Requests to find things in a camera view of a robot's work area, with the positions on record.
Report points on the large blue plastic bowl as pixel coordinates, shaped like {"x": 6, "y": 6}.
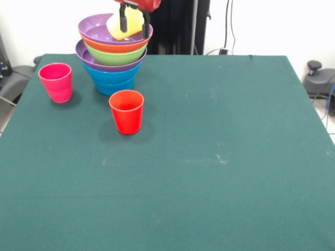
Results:
{"x": 112, "y": 77}

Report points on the grey equipment base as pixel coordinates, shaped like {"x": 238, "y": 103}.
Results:
{"x": 15, "y": 78}

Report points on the purple plastic bowl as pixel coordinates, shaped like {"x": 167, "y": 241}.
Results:
{"x": 94, "y": 28}
{"x": 82, "y": 53}

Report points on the orange plastic bowl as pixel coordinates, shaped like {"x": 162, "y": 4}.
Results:
{"x": 115, "y": 47}

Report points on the pink plastic cup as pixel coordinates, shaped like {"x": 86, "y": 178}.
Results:
{"x": 56, "y": 83}

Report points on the dark green tablecloth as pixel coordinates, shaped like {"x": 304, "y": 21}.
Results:
{"x": 183, "y": 170}

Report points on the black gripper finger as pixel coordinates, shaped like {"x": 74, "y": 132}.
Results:
{"x": 146, "y": 27}
{"x": 123, "y": 22}

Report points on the red plastic cup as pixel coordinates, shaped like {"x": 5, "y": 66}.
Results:
{"x": 128, "y": 117}

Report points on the small teal plastic bowl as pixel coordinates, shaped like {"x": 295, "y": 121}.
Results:
{"x": 115, "y": 90}

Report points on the green plastic bowl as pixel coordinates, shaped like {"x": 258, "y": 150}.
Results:
{"x": 115, "y": 57}

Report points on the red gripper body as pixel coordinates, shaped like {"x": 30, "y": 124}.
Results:
{"x": 146, "y": 4}

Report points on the yellow plastic cup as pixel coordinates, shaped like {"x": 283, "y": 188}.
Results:
{"x": 133, "y": 24}

